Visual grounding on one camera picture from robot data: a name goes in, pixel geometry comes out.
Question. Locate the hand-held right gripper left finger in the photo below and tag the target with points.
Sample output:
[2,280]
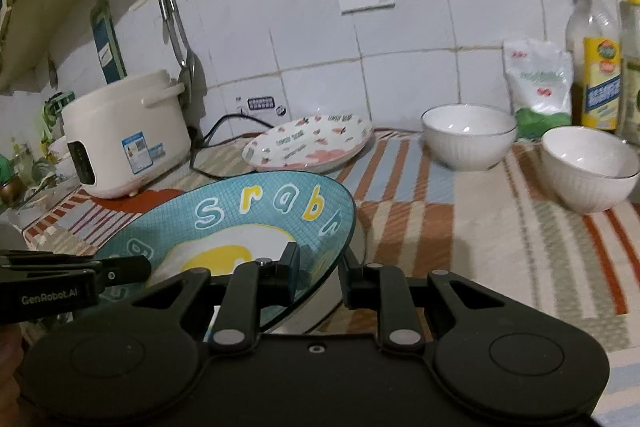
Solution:
[291,274]

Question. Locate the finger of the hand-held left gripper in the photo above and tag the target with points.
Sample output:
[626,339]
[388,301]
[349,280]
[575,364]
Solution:
[125,274]

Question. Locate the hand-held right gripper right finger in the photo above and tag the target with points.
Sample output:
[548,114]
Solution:
[348,284]

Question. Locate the blue egg print plate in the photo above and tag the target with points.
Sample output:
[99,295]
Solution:
[280,212]

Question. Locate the white strawberry print plate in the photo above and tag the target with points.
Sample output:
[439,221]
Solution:
[310,142]

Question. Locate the white ribbed bowl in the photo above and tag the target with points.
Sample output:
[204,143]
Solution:
[585,177]
[467,142]

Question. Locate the stack of white dishes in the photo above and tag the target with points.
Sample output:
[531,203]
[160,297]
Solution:
[60,157]

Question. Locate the striped tablecloth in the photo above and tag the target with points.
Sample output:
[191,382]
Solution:
[475,232]

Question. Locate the white rice cooker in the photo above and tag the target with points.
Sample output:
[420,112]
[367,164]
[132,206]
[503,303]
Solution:
[125,117]

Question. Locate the green box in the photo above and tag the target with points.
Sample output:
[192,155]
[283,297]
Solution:
[107,42]

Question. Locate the hanging metal tongs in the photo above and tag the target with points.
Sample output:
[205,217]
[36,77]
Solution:
[175,32]

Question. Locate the white green salt bag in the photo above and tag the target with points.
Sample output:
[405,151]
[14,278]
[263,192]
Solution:
[537,82]

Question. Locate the yellow label oil bottle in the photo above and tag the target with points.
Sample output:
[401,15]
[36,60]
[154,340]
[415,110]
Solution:
[597,77]

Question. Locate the clear vinegar bottle yellow cap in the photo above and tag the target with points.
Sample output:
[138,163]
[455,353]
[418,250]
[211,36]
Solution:
[631,82]

